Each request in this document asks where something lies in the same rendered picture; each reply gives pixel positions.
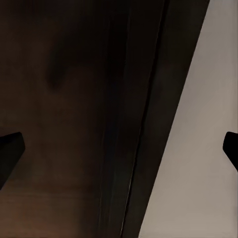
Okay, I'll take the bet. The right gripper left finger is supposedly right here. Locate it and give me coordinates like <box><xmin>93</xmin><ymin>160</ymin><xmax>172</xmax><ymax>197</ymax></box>
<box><xmin>0</xmin><ymin>132</ymin><xmax>25</xmax><ymax>190</ymax></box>

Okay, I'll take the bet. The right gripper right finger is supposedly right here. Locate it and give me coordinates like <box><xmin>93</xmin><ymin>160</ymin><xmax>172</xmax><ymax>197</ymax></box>
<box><xmin>223</xmin><ymin>131</ymin><xmax>238</xmax><ymax>171</ymax></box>

